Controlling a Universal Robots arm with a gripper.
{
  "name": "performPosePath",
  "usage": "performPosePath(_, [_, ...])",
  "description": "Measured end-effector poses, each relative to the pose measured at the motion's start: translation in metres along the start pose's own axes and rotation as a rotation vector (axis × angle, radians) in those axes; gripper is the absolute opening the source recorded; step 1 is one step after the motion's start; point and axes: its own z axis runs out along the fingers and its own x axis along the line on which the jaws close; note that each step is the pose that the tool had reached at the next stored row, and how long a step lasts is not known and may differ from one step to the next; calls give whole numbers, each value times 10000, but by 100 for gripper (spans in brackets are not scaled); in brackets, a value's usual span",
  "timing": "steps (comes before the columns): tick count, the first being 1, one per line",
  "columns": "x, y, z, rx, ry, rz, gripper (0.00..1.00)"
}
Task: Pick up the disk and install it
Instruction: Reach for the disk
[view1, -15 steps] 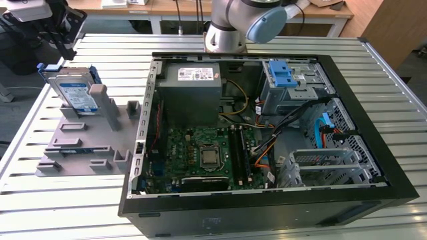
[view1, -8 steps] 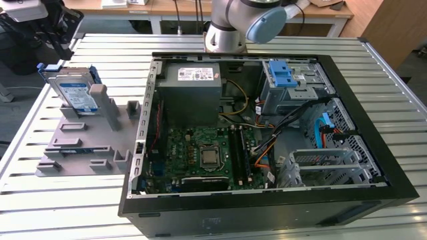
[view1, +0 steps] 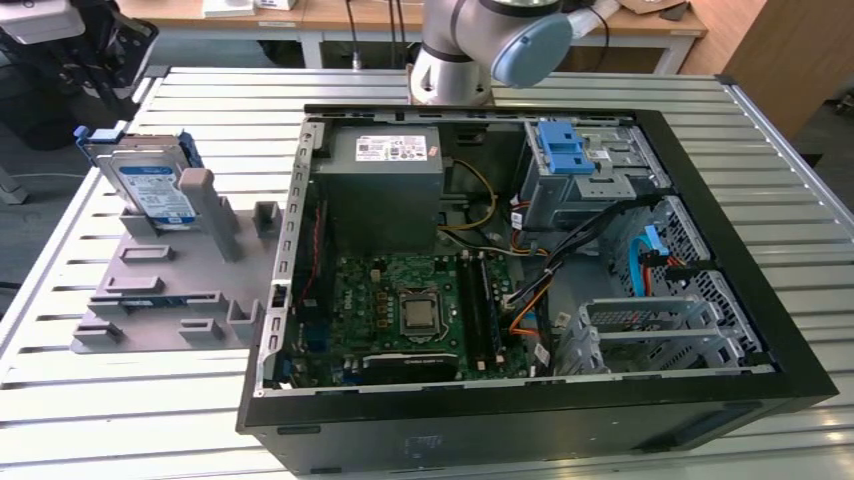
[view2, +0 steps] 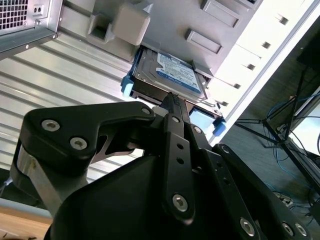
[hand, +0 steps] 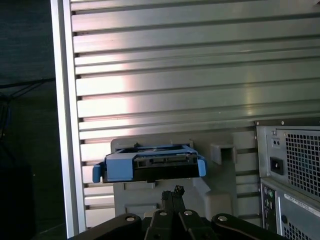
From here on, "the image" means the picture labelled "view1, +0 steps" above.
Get hard disk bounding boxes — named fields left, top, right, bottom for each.
left=72, top=126, right=203, bottom=232

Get metal disk bay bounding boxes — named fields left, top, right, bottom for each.
left=556, top=295, right=762, bottom=377

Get large white box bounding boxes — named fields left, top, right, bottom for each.
left=203, top=0, right=256, bottom=19

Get grey metal stand foot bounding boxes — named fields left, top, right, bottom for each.
left=0, top=167, right=29, bottom=205

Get grey plastic parts rack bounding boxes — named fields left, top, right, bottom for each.
left=69, top=168, right=286, bottom=355

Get RAM stick with blue label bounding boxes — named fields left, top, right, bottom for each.
left=89, top=295, right=219, bottom=309

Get grey power supply unit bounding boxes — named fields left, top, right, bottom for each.
left=312, top=124, right=447, bottom=256

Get green motherboard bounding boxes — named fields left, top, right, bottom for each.
left=292, top=252, right=535, bottom=386

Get blue plastic drive latch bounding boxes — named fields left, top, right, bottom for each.
left=535, top=121, right=596, bottom=175

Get silver CPU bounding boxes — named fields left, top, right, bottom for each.
left=402, top=298, right=442, bottom=335

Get metal optical drive cage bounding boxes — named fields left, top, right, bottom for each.
left=518, top=119, right=673, bottom=234

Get black RAM slot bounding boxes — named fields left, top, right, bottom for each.
left=463, top=254, right=488, bottom=369

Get black graphics card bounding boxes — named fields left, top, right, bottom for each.
left=359, top=351, right=463, bottom=385

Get brown cardboard piece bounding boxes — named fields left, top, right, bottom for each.
left=616, top=0, right=689, bottom=22

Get black open PC case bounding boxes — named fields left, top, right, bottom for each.
left=234, top=102, right=841, bottom=475

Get wooden cabinet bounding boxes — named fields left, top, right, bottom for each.
left=679, top=0, right=854, bottom=144

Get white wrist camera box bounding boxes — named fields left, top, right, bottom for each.
left=0, top=0, right=87, bottom=46

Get wooden desk white frame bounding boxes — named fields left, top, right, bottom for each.
left=116, top=0, right=709, bottom=76

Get yellow and black wires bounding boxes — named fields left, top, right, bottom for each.
left=436, top=158, right=499, bottom=234

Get black cable bundle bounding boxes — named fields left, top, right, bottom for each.
left=510, top=194, right=673, bottom=304

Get orange wire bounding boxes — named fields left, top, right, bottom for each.
left=510, top=299, right=555, bottom=346

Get blue flat data wire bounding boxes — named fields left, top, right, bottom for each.
left=627, top=225, right=670, bottom=301

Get coloured power wire black plug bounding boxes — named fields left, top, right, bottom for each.
left=639, top=252, right=713, bottom=281

